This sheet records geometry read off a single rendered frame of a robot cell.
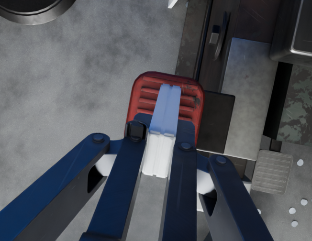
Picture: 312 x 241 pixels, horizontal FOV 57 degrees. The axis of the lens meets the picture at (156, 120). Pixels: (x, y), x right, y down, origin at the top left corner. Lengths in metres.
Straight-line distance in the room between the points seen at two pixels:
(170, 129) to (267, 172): 0.75
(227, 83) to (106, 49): 0.72
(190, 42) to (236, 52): 0.63
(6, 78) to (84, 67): 0.28
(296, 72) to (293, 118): 0.05
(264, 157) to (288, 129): 0.52
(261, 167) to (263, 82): 0.55
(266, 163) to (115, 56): 0.59
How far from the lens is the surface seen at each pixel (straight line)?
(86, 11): 1.07
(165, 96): 0.19
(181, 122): 0.18
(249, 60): 0.36
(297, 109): 0.38
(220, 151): 0.30
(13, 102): 1.13
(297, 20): 0.32
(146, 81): 0.23
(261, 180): 0.90
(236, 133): 0.36
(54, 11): 1.08
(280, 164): 0.91
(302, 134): 0.38
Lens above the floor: 0.99
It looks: 85 degrees down
